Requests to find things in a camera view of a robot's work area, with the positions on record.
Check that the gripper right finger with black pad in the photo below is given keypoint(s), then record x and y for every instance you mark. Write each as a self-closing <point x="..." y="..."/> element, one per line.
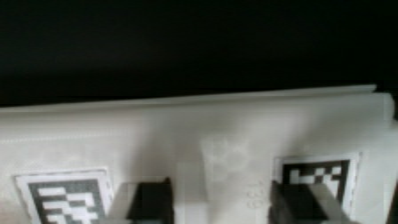
<point x="296" y="208"/>

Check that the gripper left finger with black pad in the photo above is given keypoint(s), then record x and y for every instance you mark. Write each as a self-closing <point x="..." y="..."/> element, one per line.
<point x="152" y="209"/>

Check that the white cabinet door panel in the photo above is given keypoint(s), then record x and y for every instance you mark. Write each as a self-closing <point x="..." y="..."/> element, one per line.
<point x="212" y="141"/>

